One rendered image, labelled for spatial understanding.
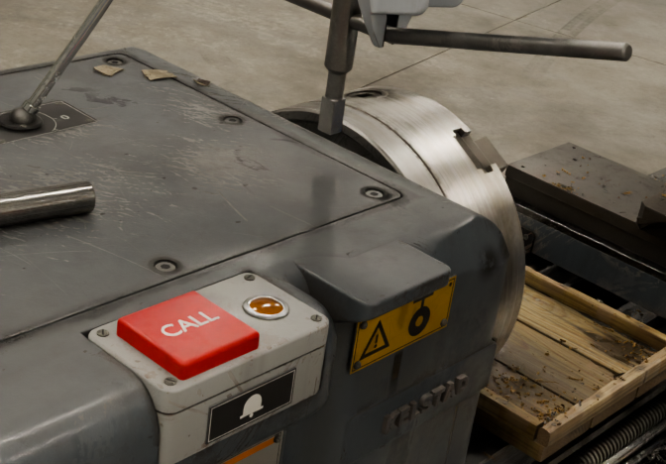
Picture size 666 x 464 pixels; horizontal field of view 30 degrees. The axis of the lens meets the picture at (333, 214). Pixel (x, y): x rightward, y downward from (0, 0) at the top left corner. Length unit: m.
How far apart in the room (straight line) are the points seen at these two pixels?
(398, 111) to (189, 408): 0.53
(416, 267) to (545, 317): 0.76
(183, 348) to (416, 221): 0.27
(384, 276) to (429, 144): 0.32
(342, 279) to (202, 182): 0.16
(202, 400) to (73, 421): 0.08
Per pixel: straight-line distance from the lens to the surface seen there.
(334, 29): 0.94
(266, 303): 0.77
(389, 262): 0.85
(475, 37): 0.87
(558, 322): 1.59
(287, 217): 0.89
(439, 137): 1.15
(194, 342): 0.71
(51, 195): 0.85
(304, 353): 0.76
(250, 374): 0.73
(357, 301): 0.80
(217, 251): 0.83
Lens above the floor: 1.65
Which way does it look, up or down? 26 degrees down
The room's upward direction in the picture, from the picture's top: 9 degrees clockwise
